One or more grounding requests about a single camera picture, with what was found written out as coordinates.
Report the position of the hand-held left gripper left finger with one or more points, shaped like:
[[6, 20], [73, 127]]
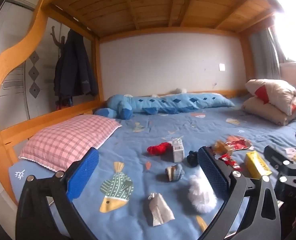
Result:
[[84, 172]]

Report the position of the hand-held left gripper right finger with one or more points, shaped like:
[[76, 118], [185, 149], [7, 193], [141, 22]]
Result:
[[211, 170]]

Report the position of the black sock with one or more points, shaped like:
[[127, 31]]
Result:
[[192, 158]]

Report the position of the small red candy wrapper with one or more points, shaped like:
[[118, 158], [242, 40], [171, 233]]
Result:
[[229, 161]]

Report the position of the yellow carton box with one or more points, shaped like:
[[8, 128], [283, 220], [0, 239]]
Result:
[[257, 165]]

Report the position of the brown crumpled wrapper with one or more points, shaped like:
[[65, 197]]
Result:
[[222, 148]]

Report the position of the white fluffy sock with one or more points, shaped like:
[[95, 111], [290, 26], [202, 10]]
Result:
[[201, 195]]

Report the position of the grey blue rolled sock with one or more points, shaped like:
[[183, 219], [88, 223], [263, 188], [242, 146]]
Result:
[[175, 172]]

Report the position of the pink plaid pillow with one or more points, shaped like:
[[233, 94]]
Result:
[[68, 140]]

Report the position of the large red snack wrapper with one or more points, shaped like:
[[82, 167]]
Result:
[[239, 144]]

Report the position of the white milk carton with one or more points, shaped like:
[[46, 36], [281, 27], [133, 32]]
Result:
[[177, 150]]

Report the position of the folded cream red quilt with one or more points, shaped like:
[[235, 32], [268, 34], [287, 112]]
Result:
[[272, 100]]

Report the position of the red knit cloth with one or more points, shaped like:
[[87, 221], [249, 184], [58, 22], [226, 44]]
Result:
[[159, 148]]

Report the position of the blue printed bed sheet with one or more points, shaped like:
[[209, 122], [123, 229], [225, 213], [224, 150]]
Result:
[[150, 130]]

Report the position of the long blue plush toy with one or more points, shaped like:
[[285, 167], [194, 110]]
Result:
[[168, 103]]

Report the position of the small white plush toy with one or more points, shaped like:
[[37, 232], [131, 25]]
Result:
[[179, 90]]

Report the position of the grey curtain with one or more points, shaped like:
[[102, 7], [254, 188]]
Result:
[[266, 55]]

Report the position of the dark hanging jacket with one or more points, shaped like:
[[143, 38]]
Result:
[[75, 67]]

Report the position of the bright window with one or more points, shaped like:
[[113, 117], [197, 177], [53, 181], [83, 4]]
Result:
[[290, 30]]

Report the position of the white wardrobe grey diamonds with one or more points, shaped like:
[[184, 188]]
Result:
[[15, 87]]

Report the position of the brown coat rack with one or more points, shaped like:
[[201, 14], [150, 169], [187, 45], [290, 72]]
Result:
[[56, 38]]

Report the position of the white wall switch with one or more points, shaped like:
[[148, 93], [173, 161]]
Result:
[[222, 67]]

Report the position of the wooden bunk bed frame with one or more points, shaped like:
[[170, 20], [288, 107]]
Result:
[[18, 45]]

